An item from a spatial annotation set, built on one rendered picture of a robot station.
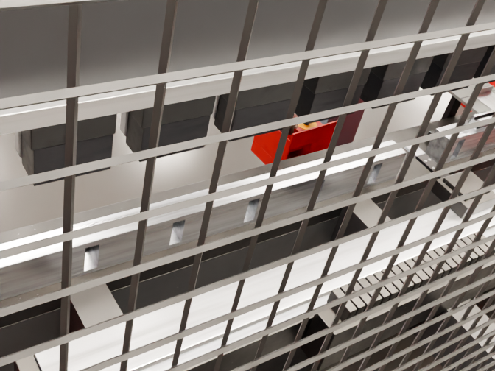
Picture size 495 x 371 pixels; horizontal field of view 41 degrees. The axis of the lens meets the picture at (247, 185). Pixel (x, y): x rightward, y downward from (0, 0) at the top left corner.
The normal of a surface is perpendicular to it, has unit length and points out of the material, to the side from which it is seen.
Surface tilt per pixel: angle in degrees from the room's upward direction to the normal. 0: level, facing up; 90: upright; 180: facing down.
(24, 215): 0
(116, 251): 90
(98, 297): 0
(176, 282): 90
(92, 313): 0
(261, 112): 90
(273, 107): 90
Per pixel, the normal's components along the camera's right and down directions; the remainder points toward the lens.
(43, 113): 0.53, 0.63
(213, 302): 0.19, -0.75
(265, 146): -0.79, 0.26
